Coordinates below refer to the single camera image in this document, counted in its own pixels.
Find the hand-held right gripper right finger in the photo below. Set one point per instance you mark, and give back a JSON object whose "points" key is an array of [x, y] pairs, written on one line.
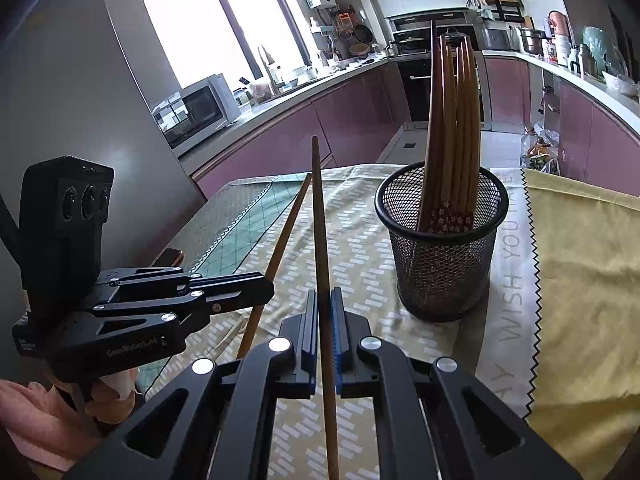
{"points": [[340, 330]]}

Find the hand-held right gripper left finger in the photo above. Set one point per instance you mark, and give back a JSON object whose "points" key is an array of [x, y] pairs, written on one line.
{"points": [[312, 330]]}

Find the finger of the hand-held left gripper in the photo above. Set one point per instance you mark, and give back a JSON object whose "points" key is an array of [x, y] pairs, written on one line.
{"points": [[145, 275], [235, 290]]}

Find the red-ended wooden chopstick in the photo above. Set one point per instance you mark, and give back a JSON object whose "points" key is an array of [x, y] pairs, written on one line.
{"points": [[320, 235], [286, 230]]}

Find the black mesh utensil holder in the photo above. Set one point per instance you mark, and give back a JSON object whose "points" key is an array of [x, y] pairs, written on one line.
{"points": [[440, 280]]}

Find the bunch of wooden chopsticks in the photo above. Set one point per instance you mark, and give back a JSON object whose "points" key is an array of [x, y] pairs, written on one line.
{"points": [[450, 135]]}

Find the person's left forearm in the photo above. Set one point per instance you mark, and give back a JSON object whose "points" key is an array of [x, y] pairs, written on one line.
{"points": [[40, 425]]}

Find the person's left hand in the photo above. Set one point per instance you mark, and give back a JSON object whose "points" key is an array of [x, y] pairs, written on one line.
{"points": [[107, 400]]}

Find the beige green patterned tablecloth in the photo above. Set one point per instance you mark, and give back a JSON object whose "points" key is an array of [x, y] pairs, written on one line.
{"points": [[360, 240]]}

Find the grey refrigerator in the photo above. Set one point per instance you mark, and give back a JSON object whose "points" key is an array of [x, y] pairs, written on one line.
{"points": [[75, 85]]}

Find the white microwave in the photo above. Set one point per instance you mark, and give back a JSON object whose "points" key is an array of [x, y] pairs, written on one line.
{"points": [[195, 110]]}

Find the pink kitchen base cabinets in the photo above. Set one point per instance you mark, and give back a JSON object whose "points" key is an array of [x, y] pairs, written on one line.
{"points": [[300, 130]]}

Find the metal kitchen faucet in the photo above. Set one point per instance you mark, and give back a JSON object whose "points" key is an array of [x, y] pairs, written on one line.
{"points": [[267, 67]]}

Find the built-in black oven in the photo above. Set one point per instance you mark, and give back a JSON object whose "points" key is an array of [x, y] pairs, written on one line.
{"points": [[412, 90]]}

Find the yellow cloth with zigzag border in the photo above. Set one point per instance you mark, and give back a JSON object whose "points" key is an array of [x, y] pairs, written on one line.
{"points": [[590, 285]]}

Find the kitchen window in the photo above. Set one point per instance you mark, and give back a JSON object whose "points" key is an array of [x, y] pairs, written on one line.
{"points": [[225, 25]]}

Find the round hanging pan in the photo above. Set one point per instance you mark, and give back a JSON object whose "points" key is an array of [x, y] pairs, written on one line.
{"points": [[362, 33]]}

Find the black stove hood unit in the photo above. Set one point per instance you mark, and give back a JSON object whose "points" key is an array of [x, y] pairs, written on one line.
{"points": [[407, 35]]}

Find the silver metal box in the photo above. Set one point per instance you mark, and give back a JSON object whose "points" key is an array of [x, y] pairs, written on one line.
{"points": [[500, 39]]}

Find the stainless steel pot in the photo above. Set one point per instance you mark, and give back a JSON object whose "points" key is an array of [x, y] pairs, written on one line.
{"points": [[532, 42]]}

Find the black countertop rack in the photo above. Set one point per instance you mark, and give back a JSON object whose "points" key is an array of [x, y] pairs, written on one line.
{"points": [[500, 0]]}

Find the pink kettle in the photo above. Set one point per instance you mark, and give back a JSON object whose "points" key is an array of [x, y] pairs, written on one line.
{"points": [[559, 25]]}

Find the green plastic bag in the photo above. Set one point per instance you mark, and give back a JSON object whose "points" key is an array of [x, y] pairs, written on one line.
{"points": [[600, 47]]}

